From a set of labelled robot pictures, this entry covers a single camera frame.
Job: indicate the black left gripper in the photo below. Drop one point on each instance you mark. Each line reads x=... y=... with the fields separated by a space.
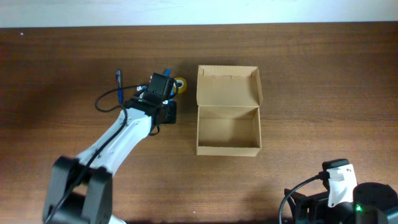
x=173 y=84

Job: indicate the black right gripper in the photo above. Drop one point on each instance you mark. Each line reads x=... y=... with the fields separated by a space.
x=300 y=200

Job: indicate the yellow tape roll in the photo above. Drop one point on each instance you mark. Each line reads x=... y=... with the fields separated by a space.
x=180 y=85

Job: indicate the cardboard box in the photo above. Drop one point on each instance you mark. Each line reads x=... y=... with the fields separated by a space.
x=229 y=100

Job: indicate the small white staples box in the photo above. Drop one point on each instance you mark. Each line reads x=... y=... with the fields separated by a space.
x=140 y=91

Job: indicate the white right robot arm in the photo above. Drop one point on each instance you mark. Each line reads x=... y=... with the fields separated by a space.
x=373 y=203

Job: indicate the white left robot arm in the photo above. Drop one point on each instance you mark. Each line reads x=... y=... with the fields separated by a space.
x=81 y=188

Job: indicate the blue white marker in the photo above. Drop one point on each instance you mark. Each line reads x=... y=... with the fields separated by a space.
x=167 y=72

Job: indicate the blue ballpoint pen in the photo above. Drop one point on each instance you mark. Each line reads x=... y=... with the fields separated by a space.
x=119 y=83

